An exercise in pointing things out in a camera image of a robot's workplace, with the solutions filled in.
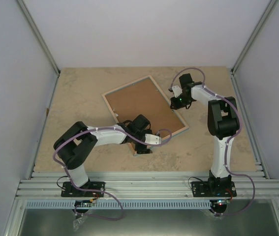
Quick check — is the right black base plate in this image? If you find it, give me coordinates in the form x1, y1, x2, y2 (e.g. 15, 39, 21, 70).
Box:
191, 181, 237, 198

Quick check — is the right controller circuit board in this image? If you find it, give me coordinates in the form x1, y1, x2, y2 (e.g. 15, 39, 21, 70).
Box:
214, 199, 230, 206

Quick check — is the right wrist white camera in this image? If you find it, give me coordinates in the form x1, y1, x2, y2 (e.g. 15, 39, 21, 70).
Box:
169, 86, 183, 98

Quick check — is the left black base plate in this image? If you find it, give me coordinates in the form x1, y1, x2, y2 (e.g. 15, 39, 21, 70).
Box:
61, 181, 105, 198

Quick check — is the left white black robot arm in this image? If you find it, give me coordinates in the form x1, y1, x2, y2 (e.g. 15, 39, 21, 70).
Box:
54, 115, 160, 196

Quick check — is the crumpled clear plastic bag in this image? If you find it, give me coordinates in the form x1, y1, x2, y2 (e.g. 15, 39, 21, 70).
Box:
73, 215, 87, 232

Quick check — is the grey slotted cable duct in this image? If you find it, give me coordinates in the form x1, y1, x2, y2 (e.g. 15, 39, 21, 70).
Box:
26, 200, 211, 209

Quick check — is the controller circuit board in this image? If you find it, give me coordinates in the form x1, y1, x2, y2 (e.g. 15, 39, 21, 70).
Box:
214, 199, 230, 206
74, 199, 96, 208

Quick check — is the wrist white camera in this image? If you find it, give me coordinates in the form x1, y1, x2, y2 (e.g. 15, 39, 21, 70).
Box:
169, 86, 183, 98
145, 134, 162, 146

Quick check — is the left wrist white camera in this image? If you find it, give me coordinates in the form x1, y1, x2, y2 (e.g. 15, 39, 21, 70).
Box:
145, 134, 162, 146

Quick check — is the wooden picture frame with glass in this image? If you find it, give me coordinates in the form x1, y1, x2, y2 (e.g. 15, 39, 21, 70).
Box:
101, 75, 189, 157

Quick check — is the left aluminium corner post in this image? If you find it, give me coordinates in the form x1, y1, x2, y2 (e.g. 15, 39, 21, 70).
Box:
16, 0, 60, 76

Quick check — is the aluminium corner post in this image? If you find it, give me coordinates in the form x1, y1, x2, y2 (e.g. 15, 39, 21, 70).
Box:
16, 0, 60, 76
230, 0, 279, 74

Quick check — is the aluminium rail platform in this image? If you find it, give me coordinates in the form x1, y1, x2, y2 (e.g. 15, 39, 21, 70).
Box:
16, 171, 279, 200

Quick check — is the left controller circuit board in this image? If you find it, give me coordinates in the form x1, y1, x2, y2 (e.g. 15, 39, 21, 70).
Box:
74, 199, 96, 208

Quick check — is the brown cardboard backing board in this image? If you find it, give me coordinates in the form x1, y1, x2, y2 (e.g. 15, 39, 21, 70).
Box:
104, 78, 186, 153

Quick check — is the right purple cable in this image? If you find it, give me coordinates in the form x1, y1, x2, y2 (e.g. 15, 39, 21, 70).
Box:
170, 67, 256, 217

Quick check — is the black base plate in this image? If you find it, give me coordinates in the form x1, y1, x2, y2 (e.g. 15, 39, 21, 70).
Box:
61, 181, 105, 198
191, 181, 237, 198

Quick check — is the right aluminium corner post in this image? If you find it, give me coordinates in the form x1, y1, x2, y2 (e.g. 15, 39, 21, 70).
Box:
230, 0, 279, 74

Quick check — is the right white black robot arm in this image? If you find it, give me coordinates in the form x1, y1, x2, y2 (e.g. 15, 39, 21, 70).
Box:
170, 74, 242, 196

